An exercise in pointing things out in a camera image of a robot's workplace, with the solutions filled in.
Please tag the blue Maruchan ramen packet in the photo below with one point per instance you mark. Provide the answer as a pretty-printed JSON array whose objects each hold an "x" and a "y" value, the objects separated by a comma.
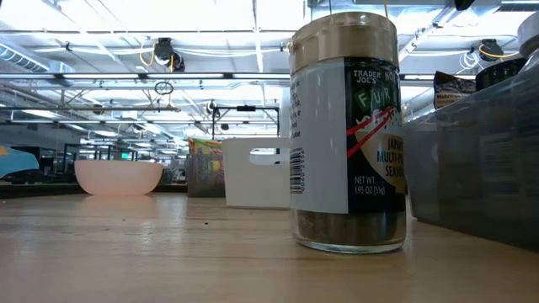
[{"x": 17, "y": 162}]

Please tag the orange-brown snack packet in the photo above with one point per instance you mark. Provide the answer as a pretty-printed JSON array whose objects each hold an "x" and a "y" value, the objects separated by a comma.
[{"x": 452, "y": 92}]

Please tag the pink translucent bowl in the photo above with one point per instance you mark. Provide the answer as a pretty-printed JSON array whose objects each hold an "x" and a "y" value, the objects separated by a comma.
[{"x": 118, "y": 179}]

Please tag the white plastic bin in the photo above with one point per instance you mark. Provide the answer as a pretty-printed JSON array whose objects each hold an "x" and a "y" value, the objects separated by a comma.
[{"x": 252, "y": 185}]

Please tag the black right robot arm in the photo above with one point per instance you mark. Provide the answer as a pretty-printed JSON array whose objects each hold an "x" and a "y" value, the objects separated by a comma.
[{"x": 463, "y": 3}]

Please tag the ceiling light bar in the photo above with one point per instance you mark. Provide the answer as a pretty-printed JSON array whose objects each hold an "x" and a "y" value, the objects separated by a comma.
[{"x": 126, "y": 76}]

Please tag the dark grey plastic bin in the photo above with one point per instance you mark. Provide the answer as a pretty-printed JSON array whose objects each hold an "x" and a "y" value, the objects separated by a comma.
[
  {"x": 206, "y": 190},
  {"x": 476, "y": 177}
]

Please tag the gold-lidded furikake jar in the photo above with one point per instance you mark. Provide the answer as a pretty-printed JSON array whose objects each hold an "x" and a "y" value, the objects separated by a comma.
[{"x": 320, "y": 147}]

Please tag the black aluminium table frame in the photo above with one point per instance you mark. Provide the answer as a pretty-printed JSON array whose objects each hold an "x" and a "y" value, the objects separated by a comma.
[{"x": 42, "y": 190}]

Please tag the silver ventilation duct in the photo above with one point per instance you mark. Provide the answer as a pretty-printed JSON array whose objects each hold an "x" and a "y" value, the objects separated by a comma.
[{"x": 25, "y": 61}]

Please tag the grey ceiling pipe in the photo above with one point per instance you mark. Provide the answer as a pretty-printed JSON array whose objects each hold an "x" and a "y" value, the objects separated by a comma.
[{"x": 84, "y": 108}]

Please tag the green ramen packet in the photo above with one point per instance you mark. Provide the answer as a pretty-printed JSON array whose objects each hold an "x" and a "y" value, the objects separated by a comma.
[{"x": 206, "y": 145}]

